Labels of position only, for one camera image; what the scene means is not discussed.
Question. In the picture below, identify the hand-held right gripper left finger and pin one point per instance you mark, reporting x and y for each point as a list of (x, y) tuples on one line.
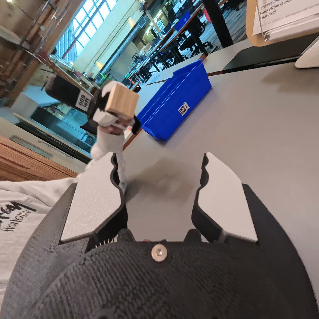
[(94, 204)]

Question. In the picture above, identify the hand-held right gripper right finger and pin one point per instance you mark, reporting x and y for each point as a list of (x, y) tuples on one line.
[(224, 204)]

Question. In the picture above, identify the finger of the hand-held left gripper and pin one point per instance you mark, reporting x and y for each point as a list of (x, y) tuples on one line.
[(106, 118), (107, 87)]

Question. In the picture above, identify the wooden cube with blue face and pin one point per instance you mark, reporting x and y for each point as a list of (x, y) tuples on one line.
[(122, 102)]

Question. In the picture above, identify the blue plastic bin white tag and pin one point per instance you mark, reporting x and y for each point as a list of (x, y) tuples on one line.
[(174, 99)]

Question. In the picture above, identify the person's left forearm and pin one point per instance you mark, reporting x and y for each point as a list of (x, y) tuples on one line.
[(107, 147)]

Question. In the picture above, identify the person's left hand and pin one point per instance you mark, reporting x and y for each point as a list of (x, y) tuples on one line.
[(109, 131)]

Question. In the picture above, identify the large skylight window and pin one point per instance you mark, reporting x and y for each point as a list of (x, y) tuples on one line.
[(87, 22)]

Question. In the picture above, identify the person's light grey hoodie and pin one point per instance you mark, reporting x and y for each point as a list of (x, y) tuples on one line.
[(25, 194)]

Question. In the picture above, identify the wooden ceiling beam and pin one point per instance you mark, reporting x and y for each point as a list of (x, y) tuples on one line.
[(25, 162)]

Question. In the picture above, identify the office desks and chairs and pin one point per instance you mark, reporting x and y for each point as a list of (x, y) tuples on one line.
[(174, 44)]

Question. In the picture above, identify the instruction sheet on stand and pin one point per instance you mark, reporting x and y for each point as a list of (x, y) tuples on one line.
[(307, 58)]

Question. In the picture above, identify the printed instruction sheet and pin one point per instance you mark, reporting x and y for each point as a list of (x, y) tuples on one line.
[(286, 15)]

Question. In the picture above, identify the black steel post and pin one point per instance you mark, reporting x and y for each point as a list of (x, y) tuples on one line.
[(216, 22)]

